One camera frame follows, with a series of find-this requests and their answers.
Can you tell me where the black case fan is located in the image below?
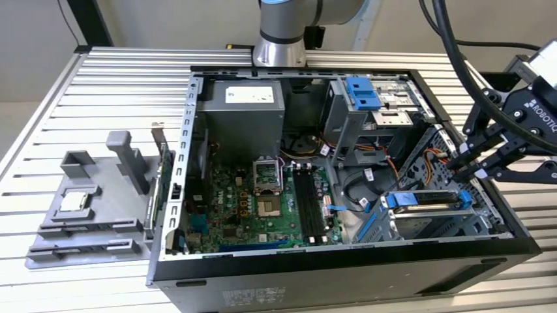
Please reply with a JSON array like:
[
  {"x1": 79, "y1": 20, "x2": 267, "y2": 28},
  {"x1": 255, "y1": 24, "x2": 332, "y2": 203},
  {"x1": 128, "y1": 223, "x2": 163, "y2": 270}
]
[{"x1": 189, "y1": 128, "x2": 215, "y2": 209}]

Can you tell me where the round black speaker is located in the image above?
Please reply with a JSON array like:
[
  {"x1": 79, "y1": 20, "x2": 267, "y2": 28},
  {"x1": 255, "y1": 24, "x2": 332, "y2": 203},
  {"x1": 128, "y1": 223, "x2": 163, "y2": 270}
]
[{"x1": 286, "y1": 135, "x2": 323, "y2": 154}]

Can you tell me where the grey power supply unit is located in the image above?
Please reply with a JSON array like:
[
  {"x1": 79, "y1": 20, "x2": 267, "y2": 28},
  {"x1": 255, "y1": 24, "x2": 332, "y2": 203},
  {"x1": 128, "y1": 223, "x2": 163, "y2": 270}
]
[{"x1": 197, "y1": 80, "x2": 286, "y2": 164}]

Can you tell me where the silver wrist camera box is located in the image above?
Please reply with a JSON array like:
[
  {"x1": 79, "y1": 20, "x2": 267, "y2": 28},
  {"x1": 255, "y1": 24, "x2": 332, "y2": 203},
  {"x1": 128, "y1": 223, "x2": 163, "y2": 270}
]
[{"x1": 503, "y1": 38, "x2": 557, "y2": 89}]

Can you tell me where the grey metal disk bay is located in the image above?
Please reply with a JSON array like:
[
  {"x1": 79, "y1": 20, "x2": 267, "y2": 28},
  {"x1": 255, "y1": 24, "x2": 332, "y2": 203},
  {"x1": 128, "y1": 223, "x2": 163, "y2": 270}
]
[{"x1": 351, "y1": 125, "x2": 514, "y2": 245}]

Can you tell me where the black open PC case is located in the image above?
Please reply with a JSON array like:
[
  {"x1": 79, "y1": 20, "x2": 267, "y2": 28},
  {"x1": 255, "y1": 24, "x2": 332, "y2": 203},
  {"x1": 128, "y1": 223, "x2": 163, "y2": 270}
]
[{"x1": 145, "y1": 65, "x2": 543, "y2": 313}]

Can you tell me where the grey metal drive cage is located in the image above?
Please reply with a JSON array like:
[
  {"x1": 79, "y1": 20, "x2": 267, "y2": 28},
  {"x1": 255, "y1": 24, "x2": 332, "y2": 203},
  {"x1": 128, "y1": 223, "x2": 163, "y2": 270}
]
[{"x1": 319, "y1": 80, "x2": 430, "y2": 167}]

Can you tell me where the thin orange data wire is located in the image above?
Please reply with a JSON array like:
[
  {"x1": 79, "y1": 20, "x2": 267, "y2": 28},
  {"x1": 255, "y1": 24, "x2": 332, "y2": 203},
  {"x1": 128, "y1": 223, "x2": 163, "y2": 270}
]
[{"x1": 354, "y1": 145, "x2": 400, "y2": 185}]

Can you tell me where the CPU socket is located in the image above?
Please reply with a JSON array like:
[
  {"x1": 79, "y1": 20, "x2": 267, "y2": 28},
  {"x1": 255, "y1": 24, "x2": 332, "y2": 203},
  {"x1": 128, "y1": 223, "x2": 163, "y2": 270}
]
[{"x1": 255, "y1": 194, "x2": 283, "y2": 218}]

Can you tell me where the hard disk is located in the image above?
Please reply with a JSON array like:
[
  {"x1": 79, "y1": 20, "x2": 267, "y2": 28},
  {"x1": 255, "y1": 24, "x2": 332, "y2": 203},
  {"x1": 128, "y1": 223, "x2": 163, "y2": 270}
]
[{"x1": 355, "y1": 190, "x2": 474, "y2": 244}]

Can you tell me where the silver CPU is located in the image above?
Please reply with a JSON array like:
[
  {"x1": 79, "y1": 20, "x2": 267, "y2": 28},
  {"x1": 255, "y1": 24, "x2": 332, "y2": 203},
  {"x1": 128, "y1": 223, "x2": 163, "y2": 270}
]
[{"x1": 59, "y1": 192, "x2": 91, "y2": 213}]

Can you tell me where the black RAM slot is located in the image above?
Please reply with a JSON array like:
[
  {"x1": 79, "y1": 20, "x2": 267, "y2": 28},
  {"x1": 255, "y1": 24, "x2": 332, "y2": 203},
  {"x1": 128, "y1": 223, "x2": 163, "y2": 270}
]
[
  {"x1": 302, "y1": 164, "x2": 323, "y2": 245},
  {"x1": 308, "y1": 164, "x2": 330, "y2": 245},
  {"x1": 291, "y1": 164, "x2": 311, "y2": 245},
  {"x1": 296, "y1": 164, "x2": 318, "y2": 245}
]

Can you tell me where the orange power wire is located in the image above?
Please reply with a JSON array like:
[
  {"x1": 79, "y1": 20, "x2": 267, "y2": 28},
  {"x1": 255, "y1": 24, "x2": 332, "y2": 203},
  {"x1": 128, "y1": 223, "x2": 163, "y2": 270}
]
[{"x1": 423, "y1": 148, "x2": 462, "y2": 185}]

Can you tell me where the yellow and white wire bundle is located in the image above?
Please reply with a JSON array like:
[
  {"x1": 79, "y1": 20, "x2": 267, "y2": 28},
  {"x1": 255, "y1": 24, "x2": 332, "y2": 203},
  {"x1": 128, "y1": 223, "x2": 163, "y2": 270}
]
[{"x1": 280, "y1": 143, "x2": 334, "y2": 162}]

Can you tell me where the blue plastic drive latch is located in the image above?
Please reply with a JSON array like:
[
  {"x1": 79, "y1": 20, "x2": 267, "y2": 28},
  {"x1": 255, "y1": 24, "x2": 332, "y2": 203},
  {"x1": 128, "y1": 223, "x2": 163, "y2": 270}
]
[{"x1": 343, "y1": 76, "x2": 379, "y2": 112}]

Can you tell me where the black vertical post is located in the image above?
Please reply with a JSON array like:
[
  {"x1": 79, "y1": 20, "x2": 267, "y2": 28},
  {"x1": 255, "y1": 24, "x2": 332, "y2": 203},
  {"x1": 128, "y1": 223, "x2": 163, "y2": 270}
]
[{"x1": 64, "y1": 0, "x2": 115, "y2": 55}]

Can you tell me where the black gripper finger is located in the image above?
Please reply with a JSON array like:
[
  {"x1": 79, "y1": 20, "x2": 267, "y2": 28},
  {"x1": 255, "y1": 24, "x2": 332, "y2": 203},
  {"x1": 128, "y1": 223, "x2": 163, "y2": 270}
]
[
  {"x1": 451, "y1": 142, "x2": 557, "y2": 189},
  {"x1": 446, "y1": 87, "x2": 509, "y2": 170}
]

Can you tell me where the blue expansion slot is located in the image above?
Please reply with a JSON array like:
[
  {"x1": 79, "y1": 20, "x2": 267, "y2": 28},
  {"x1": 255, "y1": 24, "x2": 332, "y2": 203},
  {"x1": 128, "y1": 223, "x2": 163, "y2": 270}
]
[{"x1": 216, "y1": 240, "x2": 288, "y2": 252}]

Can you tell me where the black wire with white labels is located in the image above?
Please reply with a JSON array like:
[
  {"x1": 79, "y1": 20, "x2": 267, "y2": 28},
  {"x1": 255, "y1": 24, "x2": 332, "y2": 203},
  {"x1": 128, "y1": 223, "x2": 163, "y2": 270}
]
[{"x1": 340, "y1": 168, "x2": 386, "y2": 215}]

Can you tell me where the green graphics card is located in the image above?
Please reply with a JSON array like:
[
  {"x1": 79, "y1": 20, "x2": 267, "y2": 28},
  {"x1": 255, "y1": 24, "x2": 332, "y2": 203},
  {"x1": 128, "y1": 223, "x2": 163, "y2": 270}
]
[{"x1": 147, "y1": 122, "x2": 176, "y2": 239}]

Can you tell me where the thin black cable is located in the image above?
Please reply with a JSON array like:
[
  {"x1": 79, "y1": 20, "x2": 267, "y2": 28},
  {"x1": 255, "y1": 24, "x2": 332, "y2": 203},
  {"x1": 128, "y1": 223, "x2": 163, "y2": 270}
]
[{"x1": 430, "y1": 0, "x2": 549, "y2": 53}]

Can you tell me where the grey parts rack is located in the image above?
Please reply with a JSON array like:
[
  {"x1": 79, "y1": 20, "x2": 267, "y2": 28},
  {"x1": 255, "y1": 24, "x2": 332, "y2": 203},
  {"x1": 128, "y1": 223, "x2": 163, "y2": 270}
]
[{"x1": 24, "y1": 130, "x2": 161, "y2": 270}]

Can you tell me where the thick black cable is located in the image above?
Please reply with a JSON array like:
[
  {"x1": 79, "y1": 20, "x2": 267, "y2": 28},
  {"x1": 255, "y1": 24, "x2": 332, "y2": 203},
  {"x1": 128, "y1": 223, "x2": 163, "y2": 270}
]
[{"x1": 417, "y1": 0, "x2": 557, "y2": 153}]

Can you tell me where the metal socket cover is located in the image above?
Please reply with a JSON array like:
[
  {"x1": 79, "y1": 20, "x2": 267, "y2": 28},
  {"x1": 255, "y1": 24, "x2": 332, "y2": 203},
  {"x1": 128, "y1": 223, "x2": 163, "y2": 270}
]
[{"x1": 251, "y1": 158, "x2": 284, "y2": 194}]

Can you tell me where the green motherboard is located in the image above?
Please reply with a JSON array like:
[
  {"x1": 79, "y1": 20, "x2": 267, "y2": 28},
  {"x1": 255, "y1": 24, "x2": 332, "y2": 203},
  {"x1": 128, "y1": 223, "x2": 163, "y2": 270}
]
[{"x1": 184, "y1": 162, "x2": 344, "y2": 255}]

